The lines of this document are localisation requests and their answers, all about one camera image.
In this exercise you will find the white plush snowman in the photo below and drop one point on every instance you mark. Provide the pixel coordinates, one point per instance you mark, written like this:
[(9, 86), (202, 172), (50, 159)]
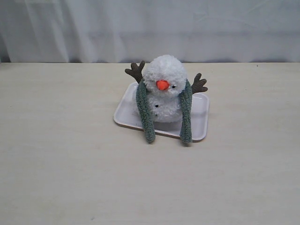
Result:
[(165, 67)]

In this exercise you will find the green knitted scarf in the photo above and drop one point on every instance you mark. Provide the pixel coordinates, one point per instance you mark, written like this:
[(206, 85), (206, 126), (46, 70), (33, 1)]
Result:
[(165, 103)]

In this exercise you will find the white backdrop curtain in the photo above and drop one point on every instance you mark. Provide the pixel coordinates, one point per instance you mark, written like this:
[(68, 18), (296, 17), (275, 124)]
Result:
[(119, 31)]

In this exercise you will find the white square plastic tray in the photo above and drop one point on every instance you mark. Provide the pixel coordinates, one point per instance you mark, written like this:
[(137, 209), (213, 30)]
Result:
[(126, 116)]

